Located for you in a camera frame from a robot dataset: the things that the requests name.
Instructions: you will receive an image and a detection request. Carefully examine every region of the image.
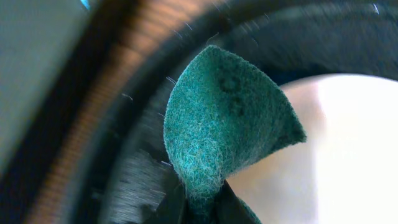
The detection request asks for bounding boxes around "white pink plate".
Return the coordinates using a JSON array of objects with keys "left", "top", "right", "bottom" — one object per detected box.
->
[{"left": 229, "top": 74, "right": 397, "bottom": 224}]

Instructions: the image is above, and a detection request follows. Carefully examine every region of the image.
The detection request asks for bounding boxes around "green yellow sponge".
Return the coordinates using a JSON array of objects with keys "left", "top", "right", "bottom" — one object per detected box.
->
[{"left": 164, "top": 45, "right": 307, "bottom": 223}]

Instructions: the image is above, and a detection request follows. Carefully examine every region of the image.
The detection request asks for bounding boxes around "black round tray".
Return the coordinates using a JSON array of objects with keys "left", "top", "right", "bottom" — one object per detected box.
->
[{"left": 69, "top": 0, "right": 397, "bottom": 223}]

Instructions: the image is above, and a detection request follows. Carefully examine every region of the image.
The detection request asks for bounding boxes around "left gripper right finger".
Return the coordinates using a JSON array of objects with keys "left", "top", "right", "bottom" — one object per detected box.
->
[{"left": 215, "top": 180, "right": 255, "bottom": 224}]

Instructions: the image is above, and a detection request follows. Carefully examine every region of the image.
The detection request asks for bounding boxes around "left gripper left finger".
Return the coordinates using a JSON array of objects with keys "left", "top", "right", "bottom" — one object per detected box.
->
[{"left": 144, "top": 174, "right": 188, "bottom": 224}]

